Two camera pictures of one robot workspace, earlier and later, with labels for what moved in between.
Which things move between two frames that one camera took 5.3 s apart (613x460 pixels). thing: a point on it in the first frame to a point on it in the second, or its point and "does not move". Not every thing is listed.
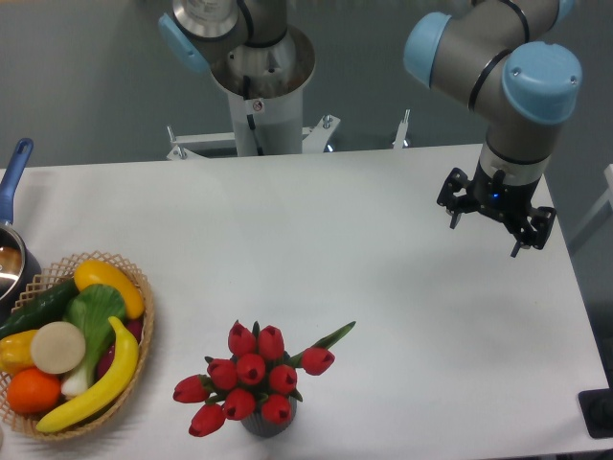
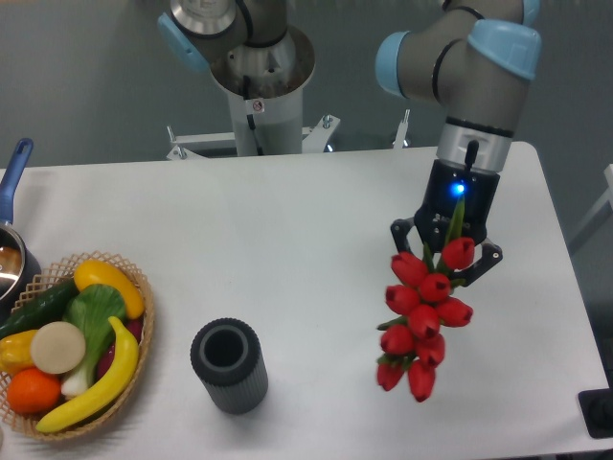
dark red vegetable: x=133 y=327 does not move
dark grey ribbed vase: x=257 y=425 to x=227 y=356
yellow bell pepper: x=15 y=352 does not move
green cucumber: x=49 y=309 does not move
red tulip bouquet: x=256 y=377 to x=421 y=302
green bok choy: x=91 y=308 does not move
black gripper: x=511 y=201 to x=448 y=181
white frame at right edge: x=608 y=172 does not move
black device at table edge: x=597 y=409 does not move
